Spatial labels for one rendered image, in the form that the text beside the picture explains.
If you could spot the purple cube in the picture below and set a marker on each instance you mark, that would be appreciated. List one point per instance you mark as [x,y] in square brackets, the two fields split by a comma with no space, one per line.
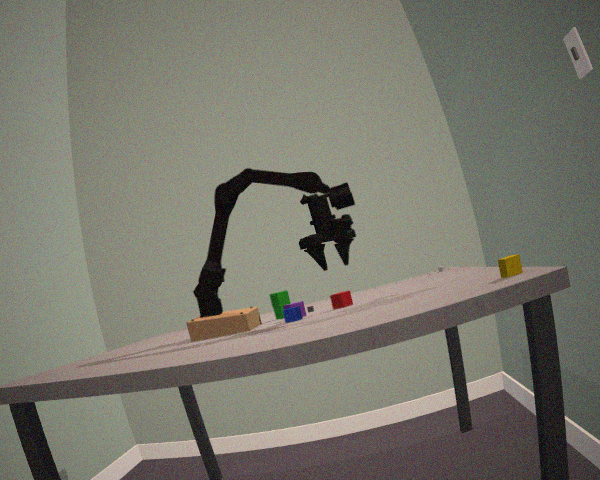
[301,304]

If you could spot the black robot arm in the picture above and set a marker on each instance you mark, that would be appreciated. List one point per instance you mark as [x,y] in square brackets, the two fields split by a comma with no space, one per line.
[225,197]

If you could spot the green block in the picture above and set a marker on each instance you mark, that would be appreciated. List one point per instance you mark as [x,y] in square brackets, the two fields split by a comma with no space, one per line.
[278,312]
[279,298]

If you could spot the red block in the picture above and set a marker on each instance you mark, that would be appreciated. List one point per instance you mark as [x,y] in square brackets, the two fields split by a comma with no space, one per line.
[341,300]

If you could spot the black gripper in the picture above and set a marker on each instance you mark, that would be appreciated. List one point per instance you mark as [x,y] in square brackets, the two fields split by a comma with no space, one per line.
[315,248]

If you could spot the blue block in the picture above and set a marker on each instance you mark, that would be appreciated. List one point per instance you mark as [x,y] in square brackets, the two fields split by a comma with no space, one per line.
[292,314]

